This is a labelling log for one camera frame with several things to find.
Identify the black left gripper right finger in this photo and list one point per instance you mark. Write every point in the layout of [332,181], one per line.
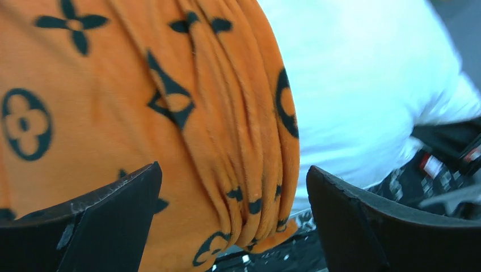
[361,231]

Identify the red white label tag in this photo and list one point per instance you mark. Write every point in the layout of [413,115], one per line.
[431,165]

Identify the orange patterned plush pillowcase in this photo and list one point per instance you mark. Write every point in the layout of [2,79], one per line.
[93,90]

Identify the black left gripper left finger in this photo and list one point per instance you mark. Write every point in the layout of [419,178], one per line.
[103,230]

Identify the white pillow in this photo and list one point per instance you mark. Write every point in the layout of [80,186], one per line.
[363,74]

